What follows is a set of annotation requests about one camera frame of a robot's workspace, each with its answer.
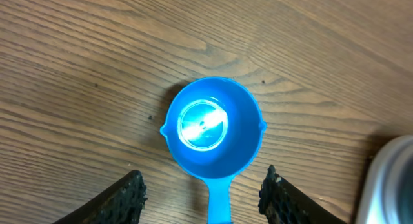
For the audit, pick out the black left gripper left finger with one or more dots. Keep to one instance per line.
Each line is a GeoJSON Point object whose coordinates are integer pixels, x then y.
{"type": "Point", "coordinates": [121, 203]}

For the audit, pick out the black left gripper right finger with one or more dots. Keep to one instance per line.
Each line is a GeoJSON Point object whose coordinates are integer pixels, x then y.
{"type": "Point", "coordinates": [282, 203]}

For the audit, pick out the blue plastic measuring scoop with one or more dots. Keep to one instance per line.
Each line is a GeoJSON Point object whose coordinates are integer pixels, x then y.
{"type": "Point", "coordinates": [214, 129]}

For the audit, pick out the white digital kitchen scale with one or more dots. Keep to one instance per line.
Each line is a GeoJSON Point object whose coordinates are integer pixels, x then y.
{"type": "Point", "coordinates": [387, 192]}

